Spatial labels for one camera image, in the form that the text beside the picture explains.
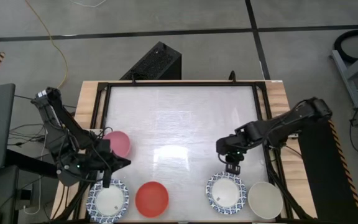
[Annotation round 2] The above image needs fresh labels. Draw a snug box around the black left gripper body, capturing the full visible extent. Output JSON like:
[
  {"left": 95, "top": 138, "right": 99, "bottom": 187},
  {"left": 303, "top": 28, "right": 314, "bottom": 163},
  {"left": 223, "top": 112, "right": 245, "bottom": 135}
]
[{"left": 91, "top": 139, "right": 114, "bottom": 189}]

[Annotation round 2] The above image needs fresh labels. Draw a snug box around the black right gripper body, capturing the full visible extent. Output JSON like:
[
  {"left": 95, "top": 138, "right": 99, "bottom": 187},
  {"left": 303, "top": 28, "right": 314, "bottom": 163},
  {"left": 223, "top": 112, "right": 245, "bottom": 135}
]
[{"left": 221, "top": 151, "right": 246, "bottom": 175}]

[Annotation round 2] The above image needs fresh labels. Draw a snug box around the pink bowl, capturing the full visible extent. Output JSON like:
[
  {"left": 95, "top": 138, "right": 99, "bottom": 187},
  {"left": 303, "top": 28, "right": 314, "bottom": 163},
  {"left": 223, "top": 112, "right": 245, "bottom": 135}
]
[{"left": 103, "top": 131, "right": 132, "bottom": 159}]

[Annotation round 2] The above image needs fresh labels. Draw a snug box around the blue patterned paper plate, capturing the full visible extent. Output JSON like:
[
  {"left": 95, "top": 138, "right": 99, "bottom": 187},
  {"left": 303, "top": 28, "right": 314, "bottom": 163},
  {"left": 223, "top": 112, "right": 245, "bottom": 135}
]
[
  {"left": 206, "top": 170, "right": 248, "bottom": 215},
  {"left": 85, "top": 178, "right": 130, "bottom": 224}
]

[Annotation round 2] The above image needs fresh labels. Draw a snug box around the red bowl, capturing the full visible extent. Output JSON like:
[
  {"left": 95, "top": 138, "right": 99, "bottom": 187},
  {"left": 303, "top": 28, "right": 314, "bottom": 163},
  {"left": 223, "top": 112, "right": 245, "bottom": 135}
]
[{"left": 135, "top": 181, "right": 170, "bottom": 218}]

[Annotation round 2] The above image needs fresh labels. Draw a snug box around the white bowl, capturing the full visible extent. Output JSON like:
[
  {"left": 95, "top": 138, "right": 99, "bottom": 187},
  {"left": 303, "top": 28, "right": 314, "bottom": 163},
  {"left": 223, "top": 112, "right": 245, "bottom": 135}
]
[{"left": 247, "top": 181, "right": 284, "bottom": 220}]

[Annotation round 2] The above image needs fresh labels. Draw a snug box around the black computer tower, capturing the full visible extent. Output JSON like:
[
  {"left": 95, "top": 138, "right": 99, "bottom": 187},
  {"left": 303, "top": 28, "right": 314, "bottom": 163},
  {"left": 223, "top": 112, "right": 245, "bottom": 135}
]
[{"left": 119, "top": 41, "right": 182, "bottom": 81}]

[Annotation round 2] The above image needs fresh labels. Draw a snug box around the grey metal stand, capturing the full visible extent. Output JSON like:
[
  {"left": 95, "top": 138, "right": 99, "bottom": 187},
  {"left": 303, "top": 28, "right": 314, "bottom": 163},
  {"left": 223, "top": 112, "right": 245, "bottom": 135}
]
[{"left": 330, "top": 43, "right": 358, "bottom": 110}]

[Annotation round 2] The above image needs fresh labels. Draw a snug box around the black cable bundle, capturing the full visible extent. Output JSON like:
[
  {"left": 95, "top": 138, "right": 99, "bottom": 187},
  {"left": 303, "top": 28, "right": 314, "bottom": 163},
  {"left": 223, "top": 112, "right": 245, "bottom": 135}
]
[{"left": 7, "top": 123, "right": 48, "bottom": 147}]

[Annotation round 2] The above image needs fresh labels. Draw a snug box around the black metal table frame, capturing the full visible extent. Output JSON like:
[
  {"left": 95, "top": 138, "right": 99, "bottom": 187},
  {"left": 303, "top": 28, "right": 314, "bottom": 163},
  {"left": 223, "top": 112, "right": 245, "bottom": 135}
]
[{"left": 73, "top": 80, "right": 295, "bottom": 224}]

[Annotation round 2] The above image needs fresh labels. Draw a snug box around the yellow cable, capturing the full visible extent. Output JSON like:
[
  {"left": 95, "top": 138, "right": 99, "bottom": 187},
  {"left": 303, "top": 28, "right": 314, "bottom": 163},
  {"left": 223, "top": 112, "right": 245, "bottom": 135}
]
[{"left": 23, "top": 0, "right": 70, "bottom": 90}]

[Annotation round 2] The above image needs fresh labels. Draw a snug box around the black hose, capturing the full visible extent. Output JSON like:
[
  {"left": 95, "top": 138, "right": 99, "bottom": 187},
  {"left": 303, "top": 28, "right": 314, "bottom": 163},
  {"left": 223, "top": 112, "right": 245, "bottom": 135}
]
[{"left": 333, "top": 29, "right": 358, "bottom": 65}]

